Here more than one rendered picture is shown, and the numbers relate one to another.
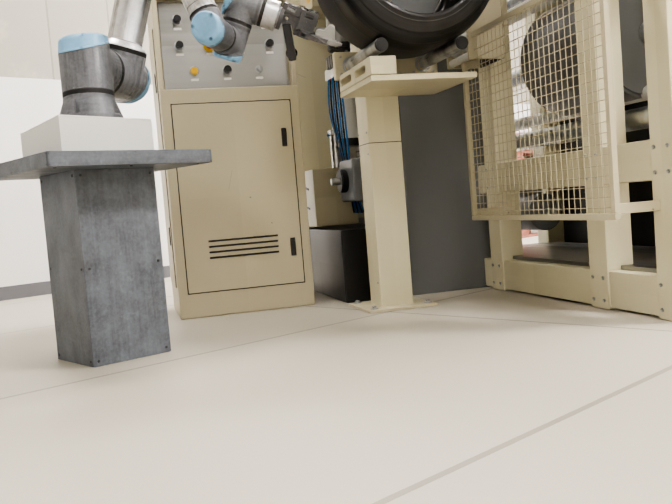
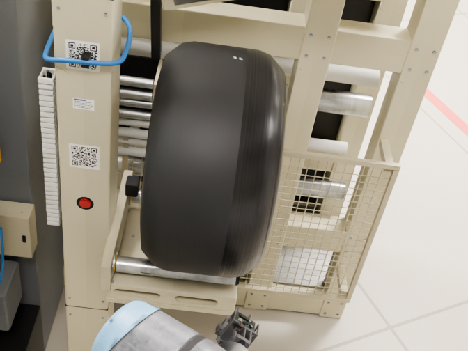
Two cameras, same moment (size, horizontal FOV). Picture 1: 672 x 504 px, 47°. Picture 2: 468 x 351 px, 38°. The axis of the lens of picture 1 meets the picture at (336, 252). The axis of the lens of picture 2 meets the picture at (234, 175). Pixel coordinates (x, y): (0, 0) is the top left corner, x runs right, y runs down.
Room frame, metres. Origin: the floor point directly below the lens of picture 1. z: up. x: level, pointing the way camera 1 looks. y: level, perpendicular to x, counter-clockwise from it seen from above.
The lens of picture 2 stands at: (2.28, 1.05, 2.33)
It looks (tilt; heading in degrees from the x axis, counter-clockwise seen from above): 40 degrees down; 281
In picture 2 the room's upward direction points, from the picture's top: 10 degrees clockwise
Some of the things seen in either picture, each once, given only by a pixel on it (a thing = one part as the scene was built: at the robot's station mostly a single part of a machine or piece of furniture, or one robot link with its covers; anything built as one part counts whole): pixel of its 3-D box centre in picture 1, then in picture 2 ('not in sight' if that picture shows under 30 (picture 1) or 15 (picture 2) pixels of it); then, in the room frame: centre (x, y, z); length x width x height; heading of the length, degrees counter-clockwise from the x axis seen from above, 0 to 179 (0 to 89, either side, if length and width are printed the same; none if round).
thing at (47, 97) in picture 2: not in sight; (53, 152); (2.99, -0.15, 1.19); 0.05 x 0.04 x 0.48; 105
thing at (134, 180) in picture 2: not in sight; (132, 186); (2.85, -0.35, 0.97); 0.05 x 0.04 x 0.05; 105
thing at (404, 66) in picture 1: (386, 64); (118, 226); (2.84, -0.24, 0.90); 0.40 x 0.03 x 0.10; 105
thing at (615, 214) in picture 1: (527, 114); (248, 224); (2.54, -0.66, 0.65); 0.90 x 0.02 x 0.70; 15
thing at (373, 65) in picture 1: (366, 75); (173, 285); (2.64, -0.15, 0.84); 0.36 x 0.09 x 0.06; 15
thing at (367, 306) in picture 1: (391, 302); not in sight; (2.91, -0.20, 0.01); 0.27 x 0.27 x 0.02; 15
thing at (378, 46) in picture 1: (365, 55); (176, 270); (2.63, -0.15, 0.90); 0.35 x 0.05 x 0.05; 15
